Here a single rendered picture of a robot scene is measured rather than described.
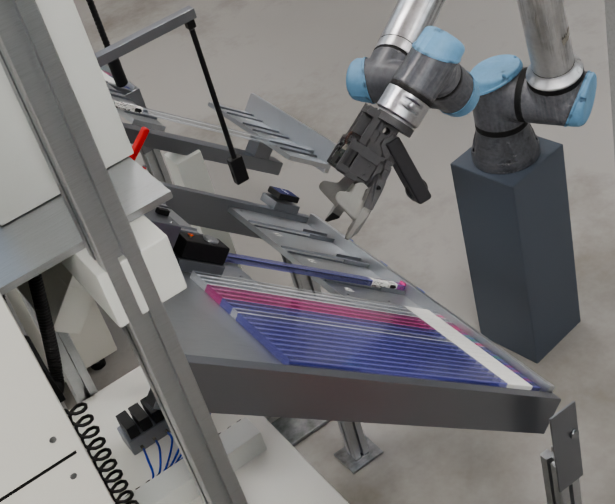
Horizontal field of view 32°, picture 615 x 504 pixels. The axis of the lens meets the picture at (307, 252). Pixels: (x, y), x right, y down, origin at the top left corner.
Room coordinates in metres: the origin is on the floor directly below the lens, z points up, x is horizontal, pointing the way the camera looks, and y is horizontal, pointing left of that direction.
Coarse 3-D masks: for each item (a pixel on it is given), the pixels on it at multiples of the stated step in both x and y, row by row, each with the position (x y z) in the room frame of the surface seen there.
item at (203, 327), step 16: (224, 272) 1.27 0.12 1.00; (240, 272) 1.29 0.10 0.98; (192, 288) 1.16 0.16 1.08; (176, 304) 1.09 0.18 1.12; (192, 304) 1.10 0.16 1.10; (208, 304) 1.12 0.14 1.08; (176, 320) 1.03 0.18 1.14; (192, 320) 1.05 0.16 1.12; (208, 320) 1.06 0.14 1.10; (224, 320) 1.08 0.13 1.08; (192, 336) 1.00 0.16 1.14; (208, 336) 1.01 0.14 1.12; (224, 336) 1.02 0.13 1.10; (240, 336) 1.04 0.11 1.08; (192, 352) 0.95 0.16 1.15; (208, 352) 0.96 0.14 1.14; (224, 352) 0.97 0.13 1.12; (240, 352) 0.98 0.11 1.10; (256, 352) 1.00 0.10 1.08
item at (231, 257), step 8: (232, 256) 1.32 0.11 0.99; (240, 256) 1.33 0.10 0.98; (248, 256) 1.34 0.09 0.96; (248, 264) 1.33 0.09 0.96; (256, 264) 1.34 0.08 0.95; (264, 264) 1.34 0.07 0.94; (272, 264) 1.35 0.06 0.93; (280, 264) 1.35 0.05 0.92; (288, 264) 1.36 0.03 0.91; (296, 264) 1.38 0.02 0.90; (296, 272) 1.36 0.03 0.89; (304, 272) 1.37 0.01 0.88; (312, 272) 1.37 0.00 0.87; (320, 272) 1.38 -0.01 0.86; (328, 272) 1.38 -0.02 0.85; (336, 272) 1.40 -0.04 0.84; (344, 280) 1.39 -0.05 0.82; (352, 280) 1.40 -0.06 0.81; (360, 280) 1.40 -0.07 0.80; (368, 280) 1.41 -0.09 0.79; (400, 288) 1.43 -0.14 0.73
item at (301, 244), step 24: (240, 216) 1.62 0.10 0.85; (264, 216) 1.66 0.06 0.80; (264, 240) 1.53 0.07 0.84; (288, 240) 1.55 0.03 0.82; (312, 240) 1.60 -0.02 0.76; (312, 264) 1.45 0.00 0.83; (336, 264) 1.49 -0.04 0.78; (360, 264) 1.52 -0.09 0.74; (336, 288) 1.35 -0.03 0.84; (360, 288) 1.39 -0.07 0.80; (384, 288) 1.41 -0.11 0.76
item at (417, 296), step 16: (320, 224) 1.68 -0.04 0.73; (336, 240) 1.63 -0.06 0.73; (352, 256) 1.57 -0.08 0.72; (368, 256) 1.54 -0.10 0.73; (384, 272) 1.49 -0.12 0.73; (416, 288) 1.42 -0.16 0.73; (416, 304) 1.40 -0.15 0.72; (432, 304) 1.37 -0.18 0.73; (480, 336) 1.26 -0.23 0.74; (496, 352) 1.22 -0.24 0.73; (528, 368) 1.17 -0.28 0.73; (544, 384) 1.13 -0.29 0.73
